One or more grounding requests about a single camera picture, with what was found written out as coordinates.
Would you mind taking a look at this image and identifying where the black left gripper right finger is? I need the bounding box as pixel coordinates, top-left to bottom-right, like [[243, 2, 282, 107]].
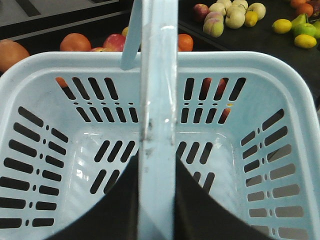
[[174, 155, 270, 240]]

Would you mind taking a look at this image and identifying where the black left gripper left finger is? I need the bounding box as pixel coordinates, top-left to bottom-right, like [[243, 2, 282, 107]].
[[50, 154, 139, 240]]

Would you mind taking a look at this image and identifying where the light blue plastic basket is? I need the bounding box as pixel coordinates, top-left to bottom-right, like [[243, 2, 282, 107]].
[[0, 0, 320, 240]]

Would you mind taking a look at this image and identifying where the orange behind pink apples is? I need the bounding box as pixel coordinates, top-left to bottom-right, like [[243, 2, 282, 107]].
[[59, 33, 92, 52]]

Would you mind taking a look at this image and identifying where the red apple behind basket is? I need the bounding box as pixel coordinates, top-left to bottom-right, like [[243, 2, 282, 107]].
[[192, 3, 210, 23]]

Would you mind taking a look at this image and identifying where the orange front right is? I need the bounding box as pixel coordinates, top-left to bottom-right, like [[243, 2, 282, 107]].
[[178, 33, 194, 52]]

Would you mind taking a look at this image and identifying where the pink red apple right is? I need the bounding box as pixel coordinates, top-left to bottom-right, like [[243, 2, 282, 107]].
[[102, 33, 126, 52]]

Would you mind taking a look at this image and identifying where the yellow orange citrus fruit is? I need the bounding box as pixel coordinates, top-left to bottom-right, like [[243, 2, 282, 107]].
[[121, 26, 129, 37]]

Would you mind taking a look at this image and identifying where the black wooden fruit display stand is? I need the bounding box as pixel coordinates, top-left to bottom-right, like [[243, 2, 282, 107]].
[[0, 0, 320, 86]]

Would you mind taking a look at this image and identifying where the yellow lemon right lower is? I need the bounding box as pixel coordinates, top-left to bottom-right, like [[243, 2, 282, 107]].
[[294, 34, 317, 49]]

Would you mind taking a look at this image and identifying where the yellow lemon near melons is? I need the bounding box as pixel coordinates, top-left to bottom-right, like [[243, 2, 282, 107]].
[[244, 10, 258, 28]]

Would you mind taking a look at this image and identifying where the yellow lemon right upper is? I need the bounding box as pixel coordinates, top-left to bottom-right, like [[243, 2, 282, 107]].
[[272, 18, 292, 34]]

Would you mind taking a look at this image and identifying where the green apple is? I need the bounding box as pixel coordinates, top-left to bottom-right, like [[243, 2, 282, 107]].
[[293, 23, 317, 37]]

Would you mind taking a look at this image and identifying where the green pear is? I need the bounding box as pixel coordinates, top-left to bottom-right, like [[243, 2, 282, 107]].
[[291, 13, 308, 31]]

